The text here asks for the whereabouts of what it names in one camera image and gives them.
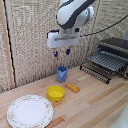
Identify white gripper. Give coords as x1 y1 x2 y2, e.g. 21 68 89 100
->
46 30 81 59

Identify blue cup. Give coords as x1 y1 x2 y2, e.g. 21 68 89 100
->
56 65 69 84

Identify orange bread piece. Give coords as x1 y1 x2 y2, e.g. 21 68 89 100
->
65 82 81 94

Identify yellow bowl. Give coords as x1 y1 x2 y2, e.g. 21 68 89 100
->
46 85 67 103

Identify black dish rack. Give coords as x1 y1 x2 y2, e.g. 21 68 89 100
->
79 37 128 85

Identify white floral rimmed plate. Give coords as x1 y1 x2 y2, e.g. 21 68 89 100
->
6 94 55 128

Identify black cable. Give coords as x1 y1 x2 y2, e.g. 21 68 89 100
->
79 14 128 38

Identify wooden vertical post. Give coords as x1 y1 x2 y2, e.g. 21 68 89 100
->
0 0 16 89

